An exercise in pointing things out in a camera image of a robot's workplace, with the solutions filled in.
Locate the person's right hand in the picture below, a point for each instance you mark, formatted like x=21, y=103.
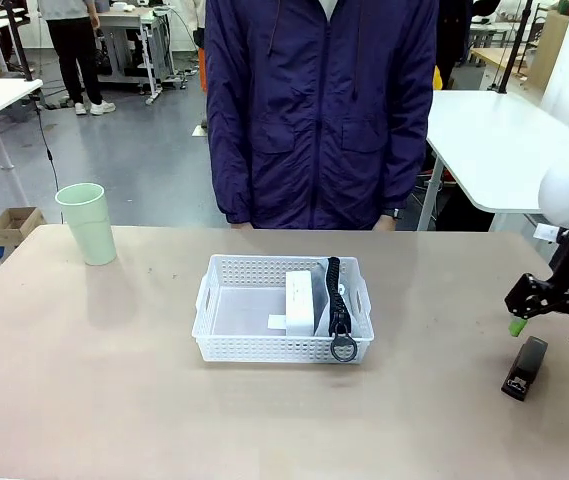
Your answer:
x=243, y=226

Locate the person in purple jacket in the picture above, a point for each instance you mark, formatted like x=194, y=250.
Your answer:
x=321, y=125

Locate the yellow object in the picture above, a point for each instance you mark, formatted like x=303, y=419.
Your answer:
x=437, y=77

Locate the pale green plastic cup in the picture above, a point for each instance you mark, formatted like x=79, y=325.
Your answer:
x=89, y=230

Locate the bystander in grey top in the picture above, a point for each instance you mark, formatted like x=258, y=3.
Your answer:
x=71, y=50

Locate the wooden background table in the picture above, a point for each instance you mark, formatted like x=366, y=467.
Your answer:
x=494, y=55

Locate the white perforated plastic basket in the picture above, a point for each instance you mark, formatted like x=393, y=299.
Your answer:
x=264, y=350

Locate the white metal workbench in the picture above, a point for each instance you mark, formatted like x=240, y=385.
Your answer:
x=129, y=20

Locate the person's left forearm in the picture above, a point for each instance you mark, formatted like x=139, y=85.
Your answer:
x=409, y=165

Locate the black stapler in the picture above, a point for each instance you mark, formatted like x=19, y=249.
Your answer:
x=526, y=365

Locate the bystander in dark clothes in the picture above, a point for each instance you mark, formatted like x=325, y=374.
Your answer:
x=451, y=40

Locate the black wrist watch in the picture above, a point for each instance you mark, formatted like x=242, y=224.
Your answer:
x=395, y=214

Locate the brown cardboard box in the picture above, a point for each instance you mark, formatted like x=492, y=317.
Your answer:
x=14, y=225

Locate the white rectangular box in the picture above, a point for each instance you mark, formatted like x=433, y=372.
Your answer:
x=299, y=300

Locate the person's right forearm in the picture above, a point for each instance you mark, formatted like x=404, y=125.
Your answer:
x=229, y=175

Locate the large white table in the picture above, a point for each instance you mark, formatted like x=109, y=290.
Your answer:
x=489, y=140

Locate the brown wooden board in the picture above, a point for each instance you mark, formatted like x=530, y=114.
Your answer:
x=549, y=45

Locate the person's left hand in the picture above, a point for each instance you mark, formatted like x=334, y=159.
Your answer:
x=385, y=225

